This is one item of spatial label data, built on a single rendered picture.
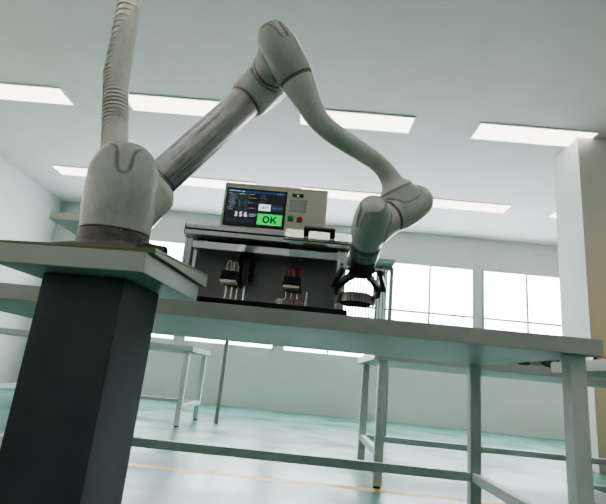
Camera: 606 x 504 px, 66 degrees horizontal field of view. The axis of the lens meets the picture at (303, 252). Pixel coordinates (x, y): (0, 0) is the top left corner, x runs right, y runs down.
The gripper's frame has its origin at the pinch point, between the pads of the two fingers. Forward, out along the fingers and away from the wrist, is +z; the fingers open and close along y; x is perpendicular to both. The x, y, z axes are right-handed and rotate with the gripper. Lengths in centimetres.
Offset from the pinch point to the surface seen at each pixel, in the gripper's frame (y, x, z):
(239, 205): -49, 48, 5
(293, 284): -22.2, 15.5, 13.8
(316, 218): -15.8, 46.2, 6.1
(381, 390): 31, 38, 126
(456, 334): 30.4, -14.2, -4.3
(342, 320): -4.7, -13.3, -4.7
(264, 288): -35, 27, 31
